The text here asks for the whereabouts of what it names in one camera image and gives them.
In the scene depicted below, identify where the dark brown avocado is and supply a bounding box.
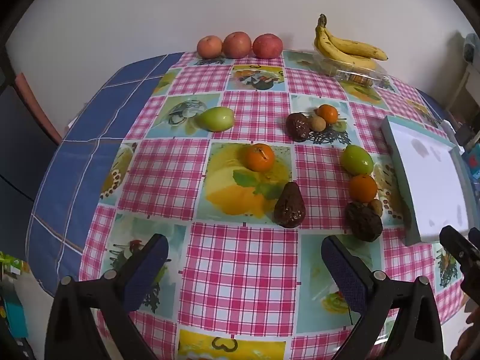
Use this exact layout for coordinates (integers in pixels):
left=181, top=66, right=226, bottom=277
left=273, top=181, right=306, bottom=229

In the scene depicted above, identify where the white tray with teal rim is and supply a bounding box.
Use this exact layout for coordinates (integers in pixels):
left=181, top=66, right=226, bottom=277
left=380, top=115, right=472, bottom=246

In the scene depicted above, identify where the pink checkered fruit-print tablecloth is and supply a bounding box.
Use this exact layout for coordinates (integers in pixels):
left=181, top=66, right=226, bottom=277
left=79, top=49, right=473, bottom=360

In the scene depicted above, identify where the black box-shaped device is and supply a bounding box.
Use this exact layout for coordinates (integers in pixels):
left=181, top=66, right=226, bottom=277
left=455, top=124, right=475, bottom=147

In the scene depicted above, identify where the clear plastic container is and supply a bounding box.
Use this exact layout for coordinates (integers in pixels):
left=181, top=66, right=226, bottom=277
left=314, top=50, right=391, bottom=85

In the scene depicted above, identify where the deep red apple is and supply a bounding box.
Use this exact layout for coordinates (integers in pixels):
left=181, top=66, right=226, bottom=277
left=252, top=33, right=283, bottom=60

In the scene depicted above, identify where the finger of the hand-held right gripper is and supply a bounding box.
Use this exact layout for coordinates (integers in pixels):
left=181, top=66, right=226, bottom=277
left=439, top=225, right=480, bottom=304

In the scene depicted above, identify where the pale red apple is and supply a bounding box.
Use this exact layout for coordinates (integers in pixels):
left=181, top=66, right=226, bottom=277
left=222, top=31, right=252, bottom=59
left=196, top=35, right=223, bottom=59

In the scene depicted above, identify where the dark brown wrinkled fruit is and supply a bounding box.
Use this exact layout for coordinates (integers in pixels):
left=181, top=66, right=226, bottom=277
left=345, top=202, right=384, bottom=242
left=286, top=112, right=311, bottom=143

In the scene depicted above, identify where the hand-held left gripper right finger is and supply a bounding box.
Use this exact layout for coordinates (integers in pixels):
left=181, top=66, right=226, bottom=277
left=320, top=234, right=447, bottom=360

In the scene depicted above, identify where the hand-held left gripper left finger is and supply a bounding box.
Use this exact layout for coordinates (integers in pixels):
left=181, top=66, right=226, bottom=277
left=44, top=233, right=170, bottom=360

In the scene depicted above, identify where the person's right hand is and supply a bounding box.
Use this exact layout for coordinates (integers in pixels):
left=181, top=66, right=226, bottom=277
left=451, top=305, right=480, bottom=360

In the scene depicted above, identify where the green round fruit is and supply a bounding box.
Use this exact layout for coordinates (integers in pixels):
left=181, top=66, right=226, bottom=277
left=340, top=144, right=374, bottom=176

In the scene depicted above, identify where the green box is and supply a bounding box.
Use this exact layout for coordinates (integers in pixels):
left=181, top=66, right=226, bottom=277
left=0, top=251, right=31, bottom=276

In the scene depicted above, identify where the yellow banana bunch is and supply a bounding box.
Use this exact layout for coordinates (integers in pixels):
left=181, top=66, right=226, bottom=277
left=313, top=14, right=389, bottom=71

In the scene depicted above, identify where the grey-blue object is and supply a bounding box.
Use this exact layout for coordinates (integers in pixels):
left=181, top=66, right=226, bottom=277
left=463, top=33, right=480, bottom=62

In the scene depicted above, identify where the pale green pear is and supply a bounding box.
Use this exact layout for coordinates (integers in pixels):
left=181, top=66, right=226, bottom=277
left=195, top=106, right=236, bottom=133

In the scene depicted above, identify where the small orange mandarin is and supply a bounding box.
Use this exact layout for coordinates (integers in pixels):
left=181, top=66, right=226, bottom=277
left=317, top=104, right=339, bottom=124

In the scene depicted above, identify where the teal box with red label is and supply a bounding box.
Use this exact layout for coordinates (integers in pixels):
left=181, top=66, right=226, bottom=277
left=463, top=146, right=480, bottom=184

